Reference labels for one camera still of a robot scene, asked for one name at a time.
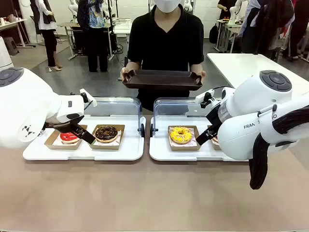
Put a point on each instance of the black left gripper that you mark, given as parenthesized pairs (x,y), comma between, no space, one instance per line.
(60,127)

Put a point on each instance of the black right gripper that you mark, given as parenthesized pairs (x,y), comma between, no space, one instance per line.
(214,116)

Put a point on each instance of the cardboard box of purple donut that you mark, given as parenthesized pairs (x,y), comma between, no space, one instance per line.
(210,129)

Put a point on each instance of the purple glazed donut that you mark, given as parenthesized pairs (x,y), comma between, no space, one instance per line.
(215,140)

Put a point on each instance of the dark brown serving tray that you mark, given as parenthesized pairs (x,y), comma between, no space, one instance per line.
(161,81)

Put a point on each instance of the white robot arm on desk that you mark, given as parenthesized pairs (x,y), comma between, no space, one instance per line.
(235,12)

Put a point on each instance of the person's right forearm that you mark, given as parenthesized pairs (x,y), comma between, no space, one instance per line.
(132,65)

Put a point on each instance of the person's left forearm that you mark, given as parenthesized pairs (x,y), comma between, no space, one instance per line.
(196,68)

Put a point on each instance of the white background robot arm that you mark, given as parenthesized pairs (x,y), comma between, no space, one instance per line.
(72,9)

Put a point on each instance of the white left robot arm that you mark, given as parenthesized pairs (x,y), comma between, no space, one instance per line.
(26,106)

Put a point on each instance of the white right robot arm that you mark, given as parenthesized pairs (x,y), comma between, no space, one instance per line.
(251,113)

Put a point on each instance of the white paper under yellow donut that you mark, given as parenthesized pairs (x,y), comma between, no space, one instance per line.
(194,137)

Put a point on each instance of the red glazed donut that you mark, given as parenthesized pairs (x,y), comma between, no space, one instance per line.
(67,137)

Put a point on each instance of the chocolate glazed donut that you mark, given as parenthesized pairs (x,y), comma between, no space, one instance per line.
(106,133)

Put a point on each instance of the cardboard box of chocolate donut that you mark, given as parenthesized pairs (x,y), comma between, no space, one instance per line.
(106,146)

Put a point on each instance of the cardboard box of yellow donut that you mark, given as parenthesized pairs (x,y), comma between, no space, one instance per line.
(184,147)

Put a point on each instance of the yellow sprinkled donut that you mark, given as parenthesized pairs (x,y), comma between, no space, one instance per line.
(181,135)

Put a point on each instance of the white paper under red donut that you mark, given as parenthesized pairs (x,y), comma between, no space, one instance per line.
(60,143)

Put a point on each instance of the white paper under chocolate donut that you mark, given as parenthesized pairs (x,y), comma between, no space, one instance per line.
(120,135)

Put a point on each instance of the cardboard box of red donut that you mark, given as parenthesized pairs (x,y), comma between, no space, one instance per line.
(51,142)

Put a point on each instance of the white donut display tray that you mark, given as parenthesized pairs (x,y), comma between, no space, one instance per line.
(125,152)
(159,149)

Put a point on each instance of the person in patterned shirt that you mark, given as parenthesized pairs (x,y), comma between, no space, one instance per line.
(96,36)

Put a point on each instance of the person in black shirt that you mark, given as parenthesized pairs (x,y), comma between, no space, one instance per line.
(166,41)

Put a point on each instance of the person in white shirt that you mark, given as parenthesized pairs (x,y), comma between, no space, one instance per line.
(47,24)

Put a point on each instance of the person's left hand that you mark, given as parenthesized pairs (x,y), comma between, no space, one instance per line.
(202,74)

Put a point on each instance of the person's right hand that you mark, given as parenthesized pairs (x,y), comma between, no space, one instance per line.
(126,70)

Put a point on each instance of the clear display lid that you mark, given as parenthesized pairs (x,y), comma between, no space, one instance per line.
(173,106)
(116,106)

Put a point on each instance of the large white table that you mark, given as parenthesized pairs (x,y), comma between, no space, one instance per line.
(241,67)

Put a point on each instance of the black backpack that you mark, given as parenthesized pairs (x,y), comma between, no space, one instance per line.
(213,33)

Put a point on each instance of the small white background desk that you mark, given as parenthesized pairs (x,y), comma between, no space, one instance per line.
(224,29)

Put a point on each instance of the beige background table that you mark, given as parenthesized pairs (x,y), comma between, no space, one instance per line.
(70,25)

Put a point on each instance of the white air purifier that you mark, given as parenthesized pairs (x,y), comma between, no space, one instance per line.
(4,55)

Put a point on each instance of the white background workbench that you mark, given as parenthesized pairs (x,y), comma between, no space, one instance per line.
(122,27)

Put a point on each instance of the grey plastic stool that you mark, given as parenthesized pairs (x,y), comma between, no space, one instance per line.
(10,46)

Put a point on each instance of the bystanders in dark clothes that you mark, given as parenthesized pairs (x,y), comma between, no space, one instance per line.
(270,24)

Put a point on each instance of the white desk with cups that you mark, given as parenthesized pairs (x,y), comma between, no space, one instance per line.
(12,23)

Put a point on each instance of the white face mask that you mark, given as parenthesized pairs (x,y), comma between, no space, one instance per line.
(166,5)

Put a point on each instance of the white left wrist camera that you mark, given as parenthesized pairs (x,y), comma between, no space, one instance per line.
(89,98)

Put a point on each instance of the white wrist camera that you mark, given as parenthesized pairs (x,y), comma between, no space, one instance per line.
(89,98)
(204,96)

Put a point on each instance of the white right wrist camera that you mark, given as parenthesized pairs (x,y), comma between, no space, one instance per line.
(204,96)

